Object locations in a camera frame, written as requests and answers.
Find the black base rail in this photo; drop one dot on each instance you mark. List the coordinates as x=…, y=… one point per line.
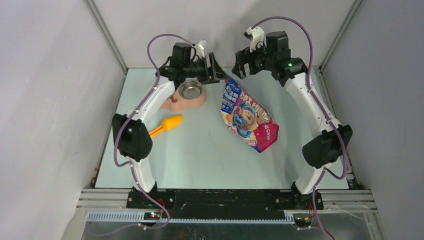
x=252, y=204

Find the left aluminium frame post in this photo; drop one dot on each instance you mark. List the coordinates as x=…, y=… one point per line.
x=105, y=32

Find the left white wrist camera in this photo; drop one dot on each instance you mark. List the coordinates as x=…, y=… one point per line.
x=200, y=48

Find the white cable duct strip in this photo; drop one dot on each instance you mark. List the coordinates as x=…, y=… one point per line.
x=148, y=217

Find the aluminium frame post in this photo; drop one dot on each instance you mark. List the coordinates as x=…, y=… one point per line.
x=340, y=33
x=105, y=32

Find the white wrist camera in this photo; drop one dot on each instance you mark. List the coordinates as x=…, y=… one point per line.
x=256, y=37
x=200, y=48

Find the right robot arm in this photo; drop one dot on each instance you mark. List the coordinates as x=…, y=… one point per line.
x=271, y=52

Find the right aluminium frame post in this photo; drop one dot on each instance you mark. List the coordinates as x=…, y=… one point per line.
x=340, y=33

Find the yellow plastic scoop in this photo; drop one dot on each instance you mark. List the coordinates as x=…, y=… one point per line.
x=167, y=124

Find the pink double pet bowl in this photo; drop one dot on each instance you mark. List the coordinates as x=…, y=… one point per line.
x=190, y=94

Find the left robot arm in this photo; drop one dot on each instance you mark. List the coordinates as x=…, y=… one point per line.
x=178, y=84

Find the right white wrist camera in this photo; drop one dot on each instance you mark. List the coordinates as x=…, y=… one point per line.
x=256, y=37

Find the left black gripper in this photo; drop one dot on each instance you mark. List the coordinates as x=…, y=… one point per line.
x=217, y=71

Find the colourful cat food bag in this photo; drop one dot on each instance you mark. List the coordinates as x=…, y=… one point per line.
x=246, y=117

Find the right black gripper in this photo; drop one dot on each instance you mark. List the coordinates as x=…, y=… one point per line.
x=244, y=57

